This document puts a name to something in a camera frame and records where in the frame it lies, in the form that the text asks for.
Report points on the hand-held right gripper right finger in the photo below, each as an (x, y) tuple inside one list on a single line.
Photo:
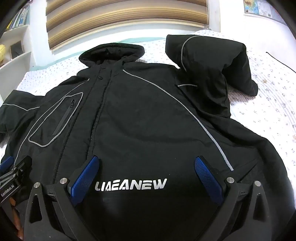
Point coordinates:
[(207, 178)]

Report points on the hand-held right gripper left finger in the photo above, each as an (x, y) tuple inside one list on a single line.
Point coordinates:
[(85, 176)]

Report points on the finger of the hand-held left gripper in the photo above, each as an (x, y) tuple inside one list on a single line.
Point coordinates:
[(6, 161)]

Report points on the black hooded jacket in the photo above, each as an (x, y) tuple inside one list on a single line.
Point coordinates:
[(150, 115)]

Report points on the white floral bedspread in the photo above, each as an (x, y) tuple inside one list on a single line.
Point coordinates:
[(266, 104)]

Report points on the white bookshelf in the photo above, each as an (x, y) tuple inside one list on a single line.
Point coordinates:
[(20, 60)]

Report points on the yellow object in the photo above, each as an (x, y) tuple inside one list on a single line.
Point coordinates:
[(2, 54)]

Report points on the dark box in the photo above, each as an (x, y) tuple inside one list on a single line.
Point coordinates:
[(15, 49)]

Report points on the row of books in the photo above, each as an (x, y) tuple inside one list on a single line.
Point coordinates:
[(19, 17)]

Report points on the wooden slatted headboard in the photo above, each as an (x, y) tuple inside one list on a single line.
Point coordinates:
[(115, 18)]

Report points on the colourful wall map poster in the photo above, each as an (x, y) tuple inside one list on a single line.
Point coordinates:
[(261, 9)]

